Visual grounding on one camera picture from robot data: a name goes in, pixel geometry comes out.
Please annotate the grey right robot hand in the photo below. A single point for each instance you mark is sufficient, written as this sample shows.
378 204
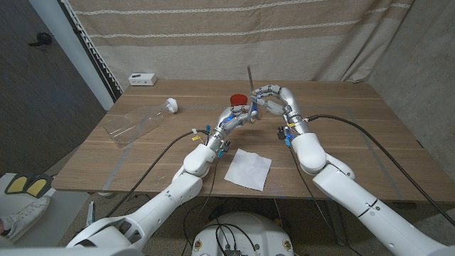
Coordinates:
293 106

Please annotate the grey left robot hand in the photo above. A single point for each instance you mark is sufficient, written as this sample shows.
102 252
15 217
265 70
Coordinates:
227 122

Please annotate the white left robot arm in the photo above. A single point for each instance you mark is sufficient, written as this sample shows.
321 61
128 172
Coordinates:
170 199

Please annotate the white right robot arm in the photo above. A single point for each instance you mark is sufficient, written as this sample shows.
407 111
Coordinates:
355 199

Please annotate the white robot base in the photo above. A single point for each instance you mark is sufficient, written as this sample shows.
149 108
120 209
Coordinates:
245 234

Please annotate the red plastic cup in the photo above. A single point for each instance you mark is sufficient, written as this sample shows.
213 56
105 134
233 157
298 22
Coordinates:
239 99

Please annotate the white tissue sheet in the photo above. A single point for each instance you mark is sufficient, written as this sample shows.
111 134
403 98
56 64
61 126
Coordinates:
249 170

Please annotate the clear plastic bottle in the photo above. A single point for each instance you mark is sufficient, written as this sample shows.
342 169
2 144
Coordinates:
135 122

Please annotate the beige striped curtain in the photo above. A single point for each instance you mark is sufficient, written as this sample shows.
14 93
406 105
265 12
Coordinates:
231 46

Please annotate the white power box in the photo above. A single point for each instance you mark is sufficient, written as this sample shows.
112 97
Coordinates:
143 79

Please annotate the grey table leg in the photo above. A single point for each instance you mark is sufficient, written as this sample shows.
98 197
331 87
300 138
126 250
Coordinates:
339 231

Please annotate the white tube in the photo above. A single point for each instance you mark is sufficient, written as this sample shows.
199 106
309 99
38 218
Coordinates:
90 213

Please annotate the dark wooden door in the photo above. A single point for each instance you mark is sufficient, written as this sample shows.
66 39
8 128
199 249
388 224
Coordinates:
35 106

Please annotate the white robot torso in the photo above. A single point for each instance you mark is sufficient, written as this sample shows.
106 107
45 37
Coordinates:
71 252

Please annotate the white sneaker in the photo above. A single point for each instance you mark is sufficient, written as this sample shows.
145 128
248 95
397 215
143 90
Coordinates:
25 218

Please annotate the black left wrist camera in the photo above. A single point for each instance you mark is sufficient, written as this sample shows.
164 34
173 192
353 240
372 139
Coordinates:
225 146

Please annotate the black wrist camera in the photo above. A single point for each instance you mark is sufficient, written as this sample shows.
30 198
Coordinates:
281 133
225 146

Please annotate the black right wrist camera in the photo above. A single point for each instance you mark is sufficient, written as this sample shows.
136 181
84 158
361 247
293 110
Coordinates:
281 133

